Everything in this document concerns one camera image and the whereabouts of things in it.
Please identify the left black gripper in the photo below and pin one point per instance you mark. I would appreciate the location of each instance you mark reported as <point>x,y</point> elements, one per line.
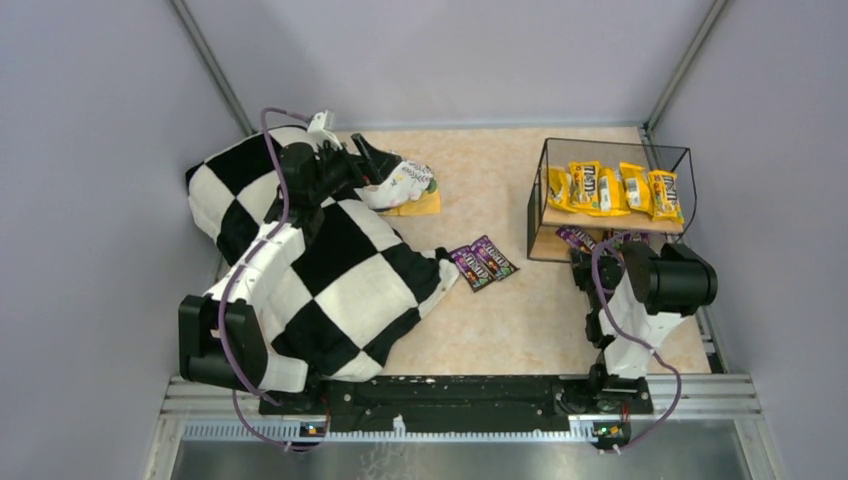
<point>354,163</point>

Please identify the yellow candy bag barcode side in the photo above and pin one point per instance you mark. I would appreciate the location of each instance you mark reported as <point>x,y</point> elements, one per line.
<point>560,187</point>

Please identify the purple m&m bag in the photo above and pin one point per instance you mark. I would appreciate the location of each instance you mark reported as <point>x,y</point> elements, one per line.
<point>475,273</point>
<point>492,258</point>
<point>577,238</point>

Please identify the yellow m&m bag front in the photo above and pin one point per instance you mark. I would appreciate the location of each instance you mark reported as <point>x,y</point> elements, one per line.
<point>584,196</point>

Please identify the yellow m&m bag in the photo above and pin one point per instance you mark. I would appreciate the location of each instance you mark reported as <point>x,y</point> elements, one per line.
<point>666,203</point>
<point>584,196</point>

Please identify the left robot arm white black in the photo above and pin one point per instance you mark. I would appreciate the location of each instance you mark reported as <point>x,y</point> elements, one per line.
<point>278,181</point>

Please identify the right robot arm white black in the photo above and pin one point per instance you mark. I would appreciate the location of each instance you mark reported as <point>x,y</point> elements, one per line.
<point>636,300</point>

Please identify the yellow candy bag shelf left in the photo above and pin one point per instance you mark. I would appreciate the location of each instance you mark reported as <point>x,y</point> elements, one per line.
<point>612,194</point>

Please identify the yellow candy bag shelf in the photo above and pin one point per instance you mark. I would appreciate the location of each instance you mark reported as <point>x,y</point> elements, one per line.
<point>612,194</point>
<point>637,189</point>

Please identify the yellow candy bag shelf middle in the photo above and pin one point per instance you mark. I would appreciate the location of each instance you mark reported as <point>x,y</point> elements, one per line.
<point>637,189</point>

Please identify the yellow m&m bag on shelf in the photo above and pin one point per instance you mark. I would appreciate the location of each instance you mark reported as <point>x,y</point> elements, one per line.
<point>666,203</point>

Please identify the animal print white cloth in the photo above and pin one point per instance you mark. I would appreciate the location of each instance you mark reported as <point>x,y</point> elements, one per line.
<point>409,181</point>

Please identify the yellow cloth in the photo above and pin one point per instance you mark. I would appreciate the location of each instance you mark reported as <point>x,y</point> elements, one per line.
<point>428,204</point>

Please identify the black white checkered cloth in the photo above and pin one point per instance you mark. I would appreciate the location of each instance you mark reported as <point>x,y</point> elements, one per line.
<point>357,290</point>

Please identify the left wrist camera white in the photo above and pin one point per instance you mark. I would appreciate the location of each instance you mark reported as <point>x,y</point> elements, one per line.
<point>320,129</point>

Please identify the black wire mesh shelf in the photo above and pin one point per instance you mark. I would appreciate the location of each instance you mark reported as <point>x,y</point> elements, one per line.
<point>543,221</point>

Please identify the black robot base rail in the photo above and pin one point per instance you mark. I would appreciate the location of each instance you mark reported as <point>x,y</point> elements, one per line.
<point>499,404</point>

